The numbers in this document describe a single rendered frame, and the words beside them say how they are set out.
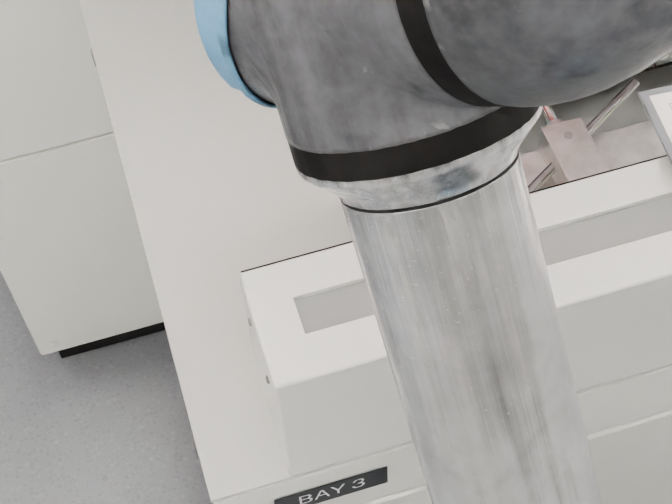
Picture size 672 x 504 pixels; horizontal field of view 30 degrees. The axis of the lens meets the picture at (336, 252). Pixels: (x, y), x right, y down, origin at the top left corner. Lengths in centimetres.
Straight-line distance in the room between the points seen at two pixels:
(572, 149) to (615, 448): 27
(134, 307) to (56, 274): 15
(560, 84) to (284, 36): 12
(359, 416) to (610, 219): 22
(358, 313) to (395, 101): 35
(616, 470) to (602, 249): 32
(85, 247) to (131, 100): 57
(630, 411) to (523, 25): 64
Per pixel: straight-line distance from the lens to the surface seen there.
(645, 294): 88
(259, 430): 96
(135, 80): 117
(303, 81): 52
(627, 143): 104
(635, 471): 117
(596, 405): 101
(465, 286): 56
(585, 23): 45
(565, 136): 100
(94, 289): 178
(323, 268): 86
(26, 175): 156
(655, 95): 95
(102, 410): 192
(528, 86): 47
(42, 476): 190
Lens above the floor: 167
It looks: 56 degrees down
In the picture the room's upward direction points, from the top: 4 degrees counter-clockwise
